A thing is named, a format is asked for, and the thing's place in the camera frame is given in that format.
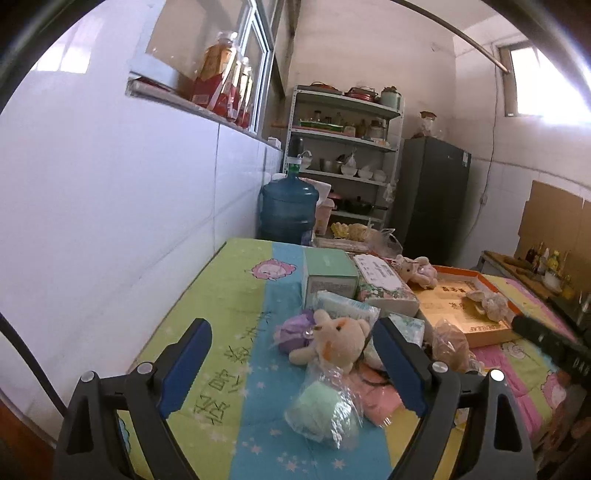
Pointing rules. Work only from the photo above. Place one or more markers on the red round tray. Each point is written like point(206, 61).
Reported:
point(361, 93)

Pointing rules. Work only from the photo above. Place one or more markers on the green enamel pot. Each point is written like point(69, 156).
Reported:
point(391, 98)

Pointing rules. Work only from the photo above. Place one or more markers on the orange rimmed cardboard box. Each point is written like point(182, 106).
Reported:
point(443, 300)

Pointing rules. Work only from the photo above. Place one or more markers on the dark grey fridge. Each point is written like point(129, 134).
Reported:
point(429, 198)

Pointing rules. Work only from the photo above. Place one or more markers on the pink cloth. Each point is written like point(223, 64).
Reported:
point(374, 397)

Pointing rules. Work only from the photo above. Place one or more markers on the pink plastic bin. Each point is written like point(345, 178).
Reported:
point(323, 217)

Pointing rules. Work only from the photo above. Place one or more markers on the white sack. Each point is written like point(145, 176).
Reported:
point(318, 194)

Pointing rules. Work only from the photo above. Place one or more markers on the cluster of condiment bottles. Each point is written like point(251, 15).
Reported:
point(549, 267)

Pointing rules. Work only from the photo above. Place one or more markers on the black white water pump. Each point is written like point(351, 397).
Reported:
point(295, 157)

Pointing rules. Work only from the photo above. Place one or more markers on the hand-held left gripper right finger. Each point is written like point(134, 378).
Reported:
point(401, 369)

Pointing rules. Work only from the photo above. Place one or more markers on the glass jar with red lid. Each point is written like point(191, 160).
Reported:
point(427, 124)

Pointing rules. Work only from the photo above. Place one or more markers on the kitchen counter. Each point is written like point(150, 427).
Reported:
point(503, 265)

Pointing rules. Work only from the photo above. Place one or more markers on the blue water jug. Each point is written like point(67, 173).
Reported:
point(286, 207)

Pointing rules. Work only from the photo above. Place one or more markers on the black wok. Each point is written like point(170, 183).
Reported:
point(360, 206)

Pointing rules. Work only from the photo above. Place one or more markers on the pink dressed plush bear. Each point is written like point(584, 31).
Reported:
point(415, 272)

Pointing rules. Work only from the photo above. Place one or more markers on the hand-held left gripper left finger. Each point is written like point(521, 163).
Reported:
point(184, 364)

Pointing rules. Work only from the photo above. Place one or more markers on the brown item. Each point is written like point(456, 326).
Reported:
point(450, 344)

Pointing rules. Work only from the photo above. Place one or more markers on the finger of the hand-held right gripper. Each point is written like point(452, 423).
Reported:
point(545, 339)

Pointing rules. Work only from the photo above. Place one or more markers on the clear plastic bag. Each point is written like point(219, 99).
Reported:
point(383, 240)

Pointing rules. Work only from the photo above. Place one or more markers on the small high window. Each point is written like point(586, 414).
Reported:
point(535, 83)

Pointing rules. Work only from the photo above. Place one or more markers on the green cardboard box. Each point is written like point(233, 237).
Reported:
point(328, 267)

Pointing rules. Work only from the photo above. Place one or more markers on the floral tissue pack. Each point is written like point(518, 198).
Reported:
point(383, 281)

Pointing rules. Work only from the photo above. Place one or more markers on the cardboard sheet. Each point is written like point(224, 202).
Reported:
point(554, 217)

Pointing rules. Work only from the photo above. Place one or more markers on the white bowl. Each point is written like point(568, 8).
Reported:
point(348, 170)
point(379, 175)
point(365, 173)

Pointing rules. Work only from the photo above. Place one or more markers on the white blue tissue pack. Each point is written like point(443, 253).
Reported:
point(346, 307)

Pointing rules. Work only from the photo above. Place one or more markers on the sliding window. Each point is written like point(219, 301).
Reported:
point(207, 46)

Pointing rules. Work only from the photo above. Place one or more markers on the metal pipe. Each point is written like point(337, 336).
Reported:
point(461, 34)

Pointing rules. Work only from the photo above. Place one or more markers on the white metal shelf rack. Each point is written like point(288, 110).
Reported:
point(341, 141)

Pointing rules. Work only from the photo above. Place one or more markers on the red lidded pot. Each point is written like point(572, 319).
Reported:
point(335, 197)

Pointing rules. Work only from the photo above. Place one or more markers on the beige teddy bear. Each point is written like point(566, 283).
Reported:
point(337, 337)

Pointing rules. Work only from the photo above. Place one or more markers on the cartoon printed blanket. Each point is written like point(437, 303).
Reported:
point(258, 323)

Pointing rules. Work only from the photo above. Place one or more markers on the yellow food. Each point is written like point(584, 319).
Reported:
point(346, 230)

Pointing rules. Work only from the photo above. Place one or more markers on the steel pot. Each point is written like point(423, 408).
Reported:
point(328, 165)

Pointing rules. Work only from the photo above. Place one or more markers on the green towel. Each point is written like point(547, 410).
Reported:
point(318, 410)

